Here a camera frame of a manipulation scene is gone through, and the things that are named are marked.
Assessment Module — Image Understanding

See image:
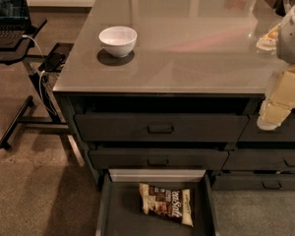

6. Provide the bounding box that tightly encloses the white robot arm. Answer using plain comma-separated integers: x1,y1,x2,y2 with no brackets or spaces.
257,4,295,131

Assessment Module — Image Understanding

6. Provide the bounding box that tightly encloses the black smartphone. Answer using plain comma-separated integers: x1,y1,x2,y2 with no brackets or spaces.
38,52,65,72

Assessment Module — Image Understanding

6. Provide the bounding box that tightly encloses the black rolling laptop stand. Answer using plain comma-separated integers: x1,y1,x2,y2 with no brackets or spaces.
0,16,75,150

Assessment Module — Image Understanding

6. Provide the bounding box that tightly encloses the top right dark drawer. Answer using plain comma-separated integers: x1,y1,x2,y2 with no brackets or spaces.
239,114,295,142

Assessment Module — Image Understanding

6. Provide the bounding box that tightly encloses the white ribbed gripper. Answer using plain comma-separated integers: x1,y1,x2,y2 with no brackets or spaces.
257,66,295,131

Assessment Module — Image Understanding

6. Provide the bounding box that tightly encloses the white ceramic bowl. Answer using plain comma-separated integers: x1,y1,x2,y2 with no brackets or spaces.
98,27,138,58

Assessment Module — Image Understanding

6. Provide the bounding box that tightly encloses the bottom right dark drawer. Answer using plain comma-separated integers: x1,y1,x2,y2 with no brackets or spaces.
212,174,295,191

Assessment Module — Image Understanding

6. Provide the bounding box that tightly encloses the top left dark drawer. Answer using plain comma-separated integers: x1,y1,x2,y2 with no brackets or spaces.
75,113,249,143

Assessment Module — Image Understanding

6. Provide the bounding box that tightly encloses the middle left dark drawer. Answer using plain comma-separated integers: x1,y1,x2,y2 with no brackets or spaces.
89,148,228,170

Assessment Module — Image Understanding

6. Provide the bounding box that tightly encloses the middle right dark drawer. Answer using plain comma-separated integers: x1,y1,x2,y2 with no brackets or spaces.
223,149,295,171

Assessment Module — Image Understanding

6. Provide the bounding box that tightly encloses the brown sea salt chip bag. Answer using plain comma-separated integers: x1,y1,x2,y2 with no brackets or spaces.
139,183,194,227

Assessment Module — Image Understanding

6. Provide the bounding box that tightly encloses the grey kitchen island counter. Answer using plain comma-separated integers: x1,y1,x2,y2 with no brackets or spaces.
53,0,288,94

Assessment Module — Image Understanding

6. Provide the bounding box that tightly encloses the dark drawer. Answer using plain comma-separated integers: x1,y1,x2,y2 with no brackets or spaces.
89,148,228,170
223,149,295,171
212,174,295,191
239,114,295,142
75,113,249,143

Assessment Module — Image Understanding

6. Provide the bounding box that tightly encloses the open bottom left drawer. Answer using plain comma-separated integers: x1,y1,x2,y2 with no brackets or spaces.
95,175,220,236

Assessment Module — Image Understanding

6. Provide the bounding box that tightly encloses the white charging cable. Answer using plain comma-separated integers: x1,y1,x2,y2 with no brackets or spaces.
21,33,58,116

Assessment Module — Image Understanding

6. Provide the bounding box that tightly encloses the black laptop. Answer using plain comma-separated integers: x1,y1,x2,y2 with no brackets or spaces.
0,0,31,50

